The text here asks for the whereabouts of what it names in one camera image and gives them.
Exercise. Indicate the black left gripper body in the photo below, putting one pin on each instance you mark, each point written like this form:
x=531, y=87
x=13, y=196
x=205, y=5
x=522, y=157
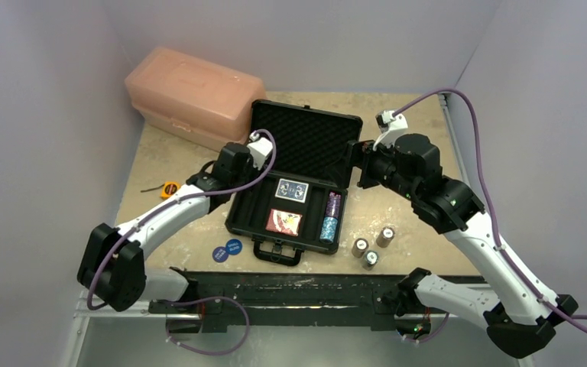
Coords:
x=248, y=174

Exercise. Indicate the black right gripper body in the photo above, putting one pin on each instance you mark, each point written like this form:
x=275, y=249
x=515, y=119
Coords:
x=356, y=161

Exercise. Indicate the pink blue 10 chip stack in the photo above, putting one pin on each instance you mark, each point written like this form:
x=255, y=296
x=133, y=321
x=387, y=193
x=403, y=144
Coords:
x=385, y=237

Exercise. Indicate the orange black 100 chip stack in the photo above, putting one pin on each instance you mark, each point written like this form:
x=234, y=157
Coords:
x=360, y=247

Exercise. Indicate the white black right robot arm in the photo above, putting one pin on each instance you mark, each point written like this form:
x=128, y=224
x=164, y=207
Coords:
x=520, y=313

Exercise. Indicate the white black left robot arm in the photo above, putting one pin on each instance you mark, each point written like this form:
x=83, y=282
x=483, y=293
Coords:
x=112, y=268

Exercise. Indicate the purple chip stack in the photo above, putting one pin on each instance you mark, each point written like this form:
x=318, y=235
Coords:
x=333, y=205

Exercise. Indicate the blue card deck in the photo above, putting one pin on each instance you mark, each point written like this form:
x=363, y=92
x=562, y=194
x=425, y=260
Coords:
x=291, y=190

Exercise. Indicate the black poker carrying case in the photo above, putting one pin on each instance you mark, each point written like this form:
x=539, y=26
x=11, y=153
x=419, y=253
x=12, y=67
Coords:
x=307, y=140

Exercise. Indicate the light blue chip stack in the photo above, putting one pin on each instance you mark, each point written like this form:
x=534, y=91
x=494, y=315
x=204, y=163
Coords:
x=328, y=229

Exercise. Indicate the pink plastic storage box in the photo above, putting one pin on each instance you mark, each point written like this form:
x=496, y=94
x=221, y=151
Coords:
x=194, y=99

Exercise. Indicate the yellow tape measure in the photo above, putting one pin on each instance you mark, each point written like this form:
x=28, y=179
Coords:
x=166, y=189

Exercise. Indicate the red card deck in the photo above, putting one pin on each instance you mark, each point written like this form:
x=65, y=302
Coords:
x=283, y=222

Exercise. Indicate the blue small blind button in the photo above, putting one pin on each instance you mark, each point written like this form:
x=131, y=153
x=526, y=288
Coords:
x=234, y=246

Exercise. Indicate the green dark chip stack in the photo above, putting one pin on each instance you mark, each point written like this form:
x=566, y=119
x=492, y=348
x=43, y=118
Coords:
x=369, y=260

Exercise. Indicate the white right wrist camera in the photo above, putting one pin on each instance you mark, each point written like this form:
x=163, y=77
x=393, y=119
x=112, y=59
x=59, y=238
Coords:
x=391, y=127

